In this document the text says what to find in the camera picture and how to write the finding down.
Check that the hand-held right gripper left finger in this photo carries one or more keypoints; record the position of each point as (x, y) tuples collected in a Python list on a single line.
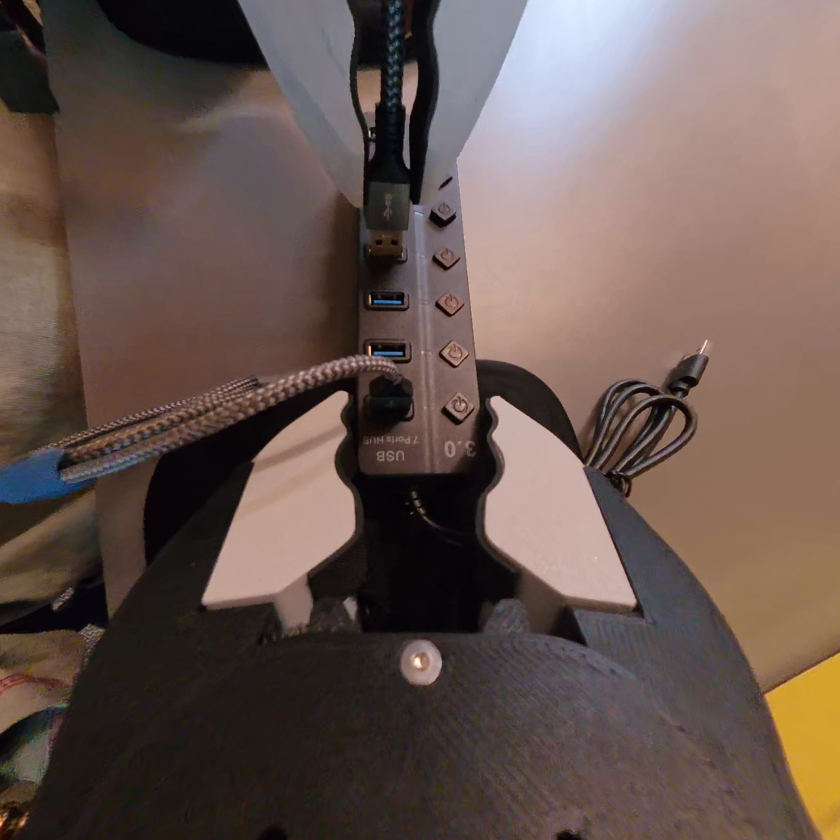
[(275, 525)]

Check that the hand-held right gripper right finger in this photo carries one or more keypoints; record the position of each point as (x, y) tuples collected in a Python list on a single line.
[(564, 525)]

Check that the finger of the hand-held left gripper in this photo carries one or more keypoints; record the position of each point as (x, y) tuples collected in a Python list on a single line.
[(308, 72), (472, 59)]

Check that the black boxy usb hub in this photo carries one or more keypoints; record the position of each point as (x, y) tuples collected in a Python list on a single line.
[(426, 328)]

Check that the yellow bin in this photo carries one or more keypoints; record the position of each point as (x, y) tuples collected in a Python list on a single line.
[(814, 754)]

